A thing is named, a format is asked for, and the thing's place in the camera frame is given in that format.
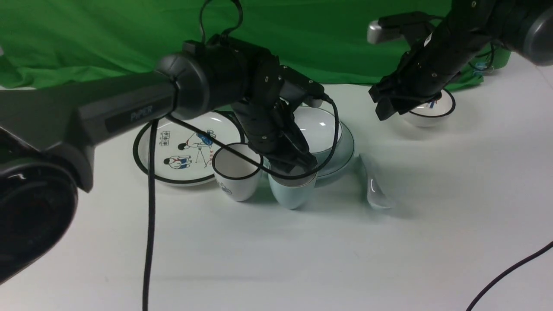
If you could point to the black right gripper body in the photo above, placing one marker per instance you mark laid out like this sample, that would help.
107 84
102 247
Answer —
422 73

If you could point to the dark left wrist camera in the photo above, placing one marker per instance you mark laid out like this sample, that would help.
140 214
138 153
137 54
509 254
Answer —
299 89

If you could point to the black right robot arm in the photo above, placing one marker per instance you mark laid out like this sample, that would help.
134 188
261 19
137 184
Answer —
524 27

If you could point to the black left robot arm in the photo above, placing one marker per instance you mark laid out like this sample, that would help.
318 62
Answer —
48 136

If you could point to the blue binder clip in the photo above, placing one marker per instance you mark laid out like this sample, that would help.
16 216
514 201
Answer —
481 69

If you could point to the pale blue bowl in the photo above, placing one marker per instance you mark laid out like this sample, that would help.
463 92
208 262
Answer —
318 127

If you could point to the pale blue plate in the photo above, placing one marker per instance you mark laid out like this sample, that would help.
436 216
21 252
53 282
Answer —
342 156

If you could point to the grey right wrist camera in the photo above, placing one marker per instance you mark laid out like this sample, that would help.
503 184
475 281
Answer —
410 26

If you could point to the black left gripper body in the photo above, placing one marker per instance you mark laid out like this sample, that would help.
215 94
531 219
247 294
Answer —
262 114

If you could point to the pale blue cup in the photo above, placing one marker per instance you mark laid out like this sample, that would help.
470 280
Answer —
292 194

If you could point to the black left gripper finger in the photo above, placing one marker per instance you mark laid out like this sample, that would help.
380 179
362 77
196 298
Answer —
292 150

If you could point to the white bowl with red flag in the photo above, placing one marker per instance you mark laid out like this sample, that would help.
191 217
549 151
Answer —
432 113

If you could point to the green backdrop cloth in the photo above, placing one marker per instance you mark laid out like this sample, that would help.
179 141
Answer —
51 42

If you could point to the white cup with black rim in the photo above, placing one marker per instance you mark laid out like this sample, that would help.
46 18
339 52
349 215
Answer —
237 170

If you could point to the white plate with cartoon figures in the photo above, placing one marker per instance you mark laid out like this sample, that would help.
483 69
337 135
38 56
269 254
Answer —
183 157

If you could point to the pale blue spoon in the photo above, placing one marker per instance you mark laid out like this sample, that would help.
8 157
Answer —
375 196

